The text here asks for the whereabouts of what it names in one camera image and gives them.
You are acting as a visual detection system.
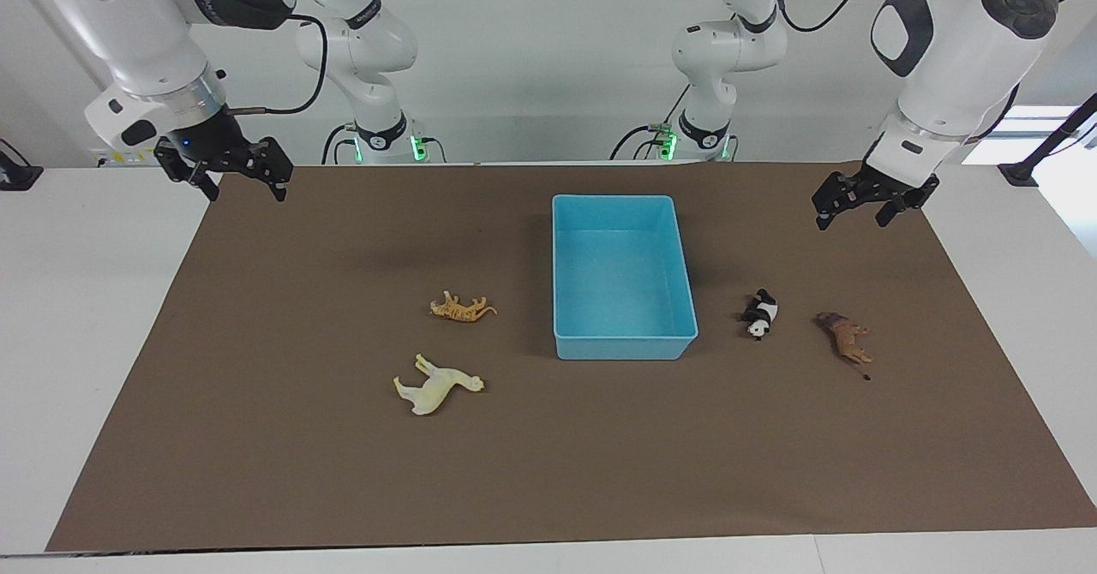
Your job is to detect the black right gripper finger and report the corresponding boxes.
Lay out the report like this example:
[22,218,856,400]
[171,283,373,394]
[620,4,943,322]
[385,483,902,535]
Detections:
[249,137,294,202]
[156,144,220,203]

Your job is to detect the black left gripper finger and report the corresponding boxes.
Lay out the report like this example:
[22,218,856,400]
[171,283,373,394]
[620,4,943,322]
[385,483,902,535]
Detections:
[874,188,925,229]
[812,171,868,231]

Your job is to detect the black and white panda toy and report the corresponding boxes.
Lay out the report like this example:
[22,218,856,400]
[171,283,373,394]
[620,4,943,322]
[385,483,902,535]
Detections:
[741,289,779,341]

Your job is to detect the brown lion toy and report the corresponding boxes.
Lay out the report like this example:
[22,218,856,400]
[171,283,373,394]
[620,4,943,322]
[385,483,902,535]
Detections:
[814,311,875,382]

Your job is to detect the orange striped tiger toy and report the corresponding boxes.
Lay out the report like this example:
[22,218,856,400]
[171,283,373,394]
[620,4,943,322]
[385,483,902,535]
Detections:
[429,291,499,325]

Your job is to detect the cream llama toy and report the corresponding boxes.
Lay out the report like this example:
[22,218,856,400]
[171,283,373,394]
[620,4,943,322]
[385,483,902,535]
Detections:
[393,353,486,416]

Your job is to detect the light blue plastic storage box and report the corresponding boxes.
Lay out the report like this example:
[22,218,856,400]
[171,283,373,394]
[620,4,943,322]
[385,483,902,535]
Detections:
[551,194,699,361]

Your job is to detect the black table clamp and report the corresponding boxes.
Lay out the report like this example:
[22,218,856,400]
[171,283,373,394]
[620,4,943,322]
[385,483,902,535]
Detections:
[0,139,44,191]

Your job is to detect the brown paper table mat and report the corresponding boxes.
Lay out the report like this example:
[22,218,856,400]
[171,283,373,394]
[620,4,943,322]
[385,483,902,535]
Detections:
[45,161,1097,552]

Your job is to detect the black right arm base cables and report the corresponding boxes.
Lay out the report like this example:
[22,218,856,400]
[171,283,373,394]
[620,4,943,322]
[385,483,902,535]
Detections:
[321,123,447,165]

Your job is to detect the black arm base cables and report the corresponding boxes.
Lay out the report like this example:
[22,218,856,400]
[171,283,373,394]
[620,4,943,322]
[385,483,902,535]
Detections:
[321,123,447,165]
[610,84,738,162]

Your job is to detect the white wall socket box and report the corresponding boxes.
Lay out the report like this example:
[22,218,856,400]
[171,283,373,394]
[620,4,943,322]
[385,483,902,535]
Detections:
[93,147,172,169]

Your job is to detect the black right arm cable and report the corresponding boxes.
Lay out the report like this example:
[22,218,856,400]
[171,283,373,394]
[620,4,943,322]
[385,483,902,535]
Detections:
[227,13,331,117]

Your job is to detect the black left arm base cables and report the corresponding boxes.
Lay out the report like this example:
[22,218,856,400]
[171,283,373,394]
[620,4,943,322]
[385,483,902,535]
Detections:
[610,84,738,162]

